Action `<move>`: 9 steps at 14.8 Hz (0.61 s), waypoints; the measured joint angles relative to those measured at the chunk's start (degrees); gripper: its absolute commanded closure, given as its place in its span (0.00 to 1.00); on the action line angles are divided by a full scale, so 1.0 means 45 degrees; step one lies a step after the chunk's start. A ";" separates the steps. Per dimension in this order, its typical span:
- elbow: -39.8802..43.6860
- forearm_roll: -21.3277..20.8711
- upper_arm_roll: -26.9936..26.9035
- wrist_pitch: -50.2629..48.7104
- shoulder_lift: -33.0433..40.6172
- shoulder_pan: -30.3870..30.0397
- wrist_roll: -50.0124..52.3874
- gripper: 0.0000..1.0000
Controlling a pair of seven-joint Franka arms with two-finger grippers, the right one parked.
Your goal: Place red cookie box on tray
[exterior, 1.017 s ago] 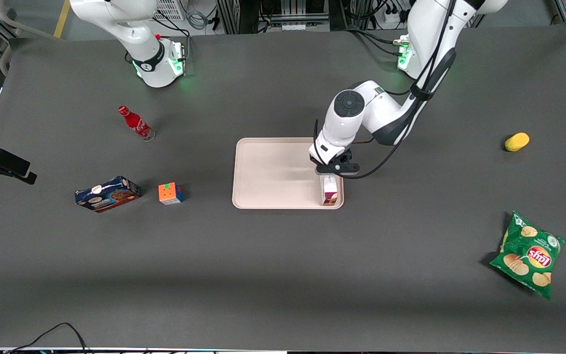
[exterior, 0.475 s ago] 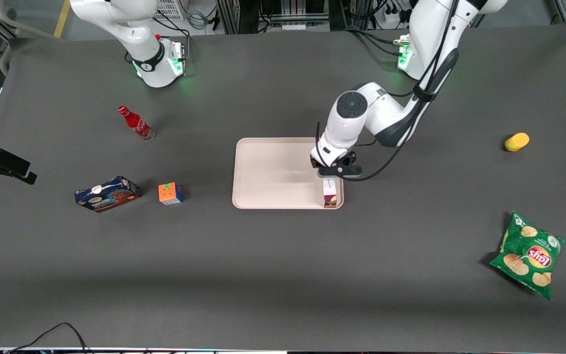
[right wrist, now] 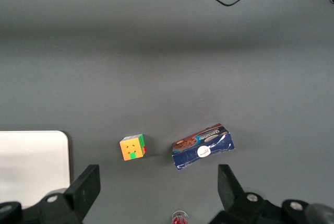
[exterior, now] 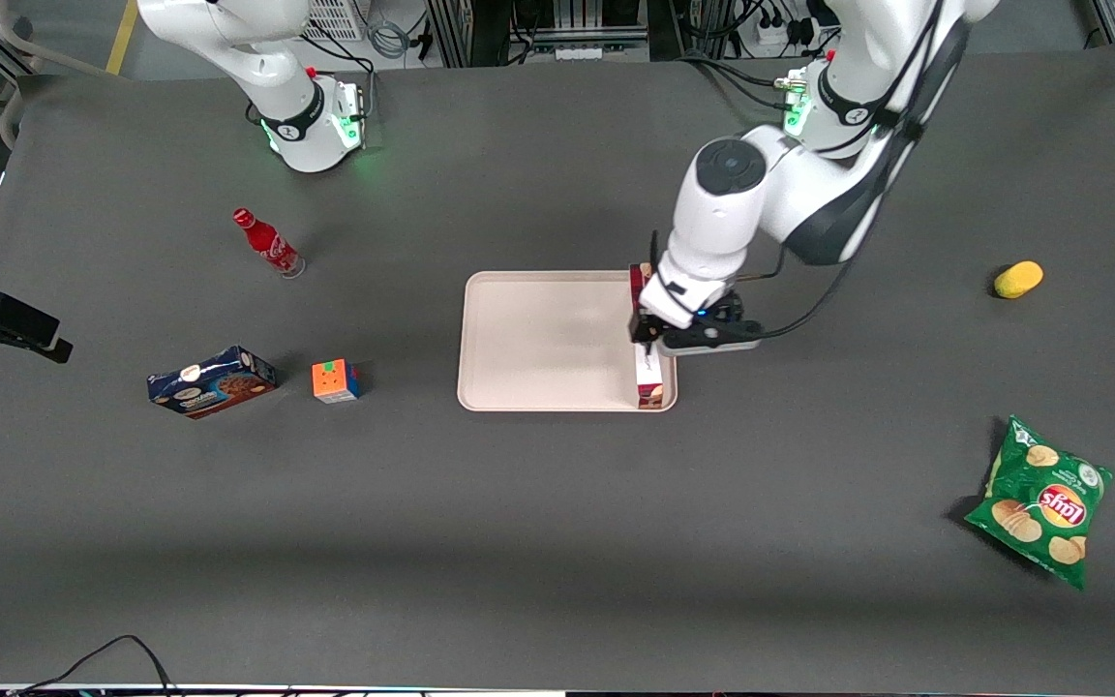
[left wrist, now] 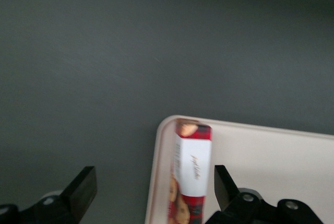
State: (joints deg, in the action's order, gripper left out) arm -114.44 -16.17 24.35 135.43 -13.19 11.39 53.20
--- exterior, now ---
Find beige tubular chair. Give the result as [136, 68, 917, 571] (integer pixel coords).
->
[0, 0, 139, 148]

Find yellow lemon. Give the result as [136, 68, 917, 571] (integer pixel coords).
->
[993, 260, 1044, 300]

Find blue cookie box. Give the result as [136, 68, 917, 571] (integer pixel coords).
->
[146, 346, 279, 420]

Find aluminium equipment rack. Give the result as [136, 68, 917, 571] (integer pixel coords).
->
[425, 0, 652, 68]

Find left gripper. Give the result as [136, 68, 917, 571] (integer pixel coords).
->
[627, 256, 727, 358]

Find dark grey table cover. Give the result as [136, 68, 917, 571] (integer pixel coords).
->
[0, 34, 1115, 694]

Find beige plastic tray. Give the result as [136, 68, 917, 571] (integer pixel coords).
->
[457, 270, 679, 413]

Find black left base cables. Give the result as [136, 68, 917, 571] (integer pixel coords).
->
[678, 52, 807, 110]

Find colourful puzzle cube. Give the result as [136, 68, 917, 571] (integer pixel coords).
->
[311, 358, 364, 405]

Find white power strip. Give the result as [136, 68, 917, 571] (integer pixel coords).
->
[754, 0, 817, 49]

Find thin black loose cable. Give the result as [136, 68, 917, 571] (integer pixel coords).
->
[8, 634, 177, 697]

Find red cookie box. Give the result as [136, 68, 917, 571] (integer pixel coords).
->
[628, 262, 668, 410]

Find black right base cables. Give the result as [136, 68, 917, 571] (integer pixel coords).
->
[300, 35, 377, 80]

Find white vented box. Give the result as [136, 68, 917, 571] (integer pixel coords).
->
[303, 0, 368, 43]

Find green chips bag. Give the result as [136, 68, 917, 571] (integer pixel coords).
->
[964, 414, 1115, 591]

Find black base cables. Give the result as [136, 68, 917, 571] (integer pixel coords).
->
[678, 52, 807, 110]
[300, 35, 377, 80]

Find red cola bottle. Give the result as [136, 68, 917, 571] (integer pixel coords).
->
[232, 207, 308, 280]

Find grey coiled cable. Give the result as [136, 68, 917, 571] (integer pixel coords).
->
[366, 0, 412, 60]

